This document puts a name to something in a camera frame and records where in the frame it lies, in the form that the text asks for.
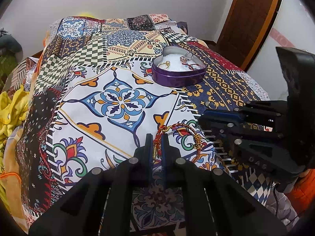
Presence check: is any red gold beaded bracelet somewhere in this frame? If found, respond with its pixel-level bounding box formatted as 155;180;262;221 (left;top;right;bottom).
152;123;210;163

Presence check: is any red string bracelet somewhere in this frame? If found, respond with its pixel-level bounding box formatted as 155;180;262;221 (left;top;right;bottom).
182;62;202;70

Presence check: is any orange jacket sleeve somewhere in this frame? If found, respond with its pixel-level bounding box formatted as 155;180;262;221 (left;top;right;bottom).
285;169;314;216

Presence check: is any purple heart-shaped tin box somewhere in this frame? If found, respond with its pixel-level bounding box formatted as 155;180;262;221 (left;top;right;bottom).
152;46;207;88

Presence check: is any patchwork patterned bed cover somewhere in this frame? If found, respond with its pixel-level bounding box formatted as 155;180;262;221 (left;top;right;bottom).
16;14;271;230

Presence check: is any dark blue pillow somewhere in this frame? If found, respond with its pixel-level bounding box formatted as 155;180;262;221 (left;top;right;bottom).
177;21;188;34

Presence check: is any brown wooden door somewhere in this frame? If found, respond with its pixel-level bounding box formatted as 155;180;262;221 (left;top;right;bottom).
217;0;280;70

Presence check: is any white sliding wardrobe door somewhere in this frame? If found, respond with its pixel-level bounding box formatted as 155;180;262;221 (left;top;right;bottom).
248;0;314;100

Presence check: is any yellow cloth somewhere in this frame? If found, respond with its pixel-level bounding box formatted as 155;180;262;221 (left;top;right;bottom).
0;85;29;152

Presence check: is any yellow curved headboard cushion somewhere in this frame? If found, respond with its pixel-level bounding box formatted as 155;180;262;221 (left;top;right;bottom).
76;12;96;19

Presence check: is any silver pink gem ring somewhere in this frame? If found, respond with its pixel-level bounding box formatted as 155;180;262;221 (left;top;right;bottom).
180;52;195;64

